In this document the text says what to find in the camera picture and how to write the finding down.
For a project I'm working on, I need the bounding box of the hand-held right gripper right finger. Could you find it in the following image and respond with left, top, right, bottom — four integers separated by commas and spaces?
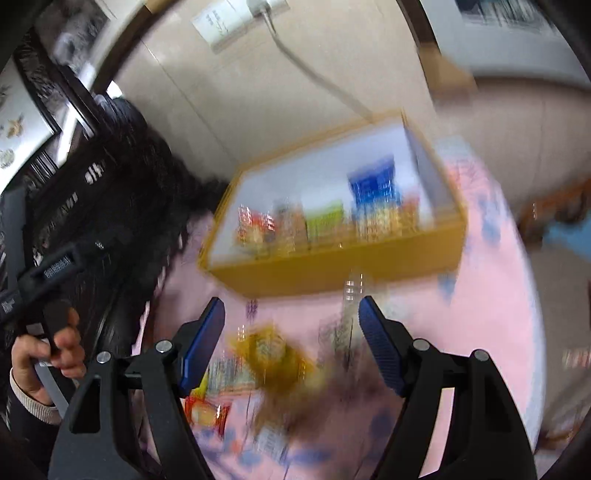
358, 295, 539, 480

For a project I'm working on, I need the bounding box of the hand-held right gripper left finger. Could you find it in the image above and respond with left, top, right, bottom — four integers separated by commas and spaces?
48, 296, 227, 480

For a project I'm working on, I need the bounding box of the yellow snack packet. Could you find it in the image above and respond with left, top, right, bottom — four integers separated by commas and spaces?
228, 322, 324, 416

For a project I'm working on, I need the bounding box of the small red orange packet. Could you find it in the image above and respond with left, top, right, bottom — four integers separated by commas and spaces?
184, 394, 232, 435

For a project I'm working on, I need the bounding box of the yellow cardboard box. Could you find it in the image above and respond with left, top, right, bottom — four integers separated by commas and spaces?
198, 108, 467, 299

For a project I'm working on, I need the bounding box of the rice cracker bar packet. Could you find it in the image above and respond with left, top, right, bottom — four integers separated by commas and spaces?
353, 206, 405, 243
236, 205, 273, 253

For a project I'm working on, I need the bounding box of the green snack packet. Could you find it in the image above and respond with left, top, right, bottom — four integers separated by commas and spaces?
304, 200, 347, 248

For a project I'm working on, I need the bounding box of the blue snack packet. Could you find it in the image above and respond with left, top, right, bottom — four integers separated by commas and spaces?
346, 156, 402, 211

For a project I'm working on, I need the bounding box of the person's left forearm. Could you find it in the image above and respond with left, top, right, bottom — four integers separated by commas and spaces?
0, 369, 64, 480

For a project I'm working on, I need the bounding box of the person's left hand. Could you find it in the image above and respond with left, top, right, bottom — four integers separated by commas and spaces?
10, 308, 88, 408

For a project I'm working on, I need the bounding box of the pink floral blanket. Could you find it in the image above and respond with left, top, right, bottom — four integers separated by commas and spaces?
134, 138, 548, 480

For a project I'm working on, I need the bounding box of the blue cloth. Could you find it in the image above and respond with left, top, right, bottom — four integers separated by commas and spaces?
544, 221, 591, 253

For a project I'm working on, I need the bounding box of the wooden armchair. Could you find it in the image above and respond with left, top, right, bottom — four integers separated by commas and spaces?
516, 177, 591, 250

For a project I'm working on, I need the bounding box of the cardboard corner protector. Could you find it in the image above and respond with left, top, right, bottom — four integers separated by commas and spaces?
415, 41, 479, 96

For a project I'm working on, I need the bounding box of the framed lotus painting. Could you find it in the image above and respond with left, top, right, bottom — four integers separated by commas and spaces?
396, 0, 591, 89

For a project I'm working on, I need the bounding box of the dark carved wooden bed frame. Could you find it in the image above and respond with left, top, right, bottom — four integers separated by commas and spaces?
0, 28, 232, 343

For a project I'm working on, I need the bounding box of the framed picture in bed frame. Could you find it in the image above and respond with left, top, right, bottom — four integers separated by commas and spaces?
0, 59, 62, 186
36, 0, 117, 66

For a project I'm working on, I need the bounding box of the grey power cable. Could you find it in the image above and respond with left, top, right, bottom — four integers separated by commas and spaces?
263, 9, 375, 123

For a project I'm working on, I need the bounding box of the white wall socket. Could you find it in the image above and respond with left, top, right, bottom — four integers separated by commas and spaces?
191, 0, 292, 49

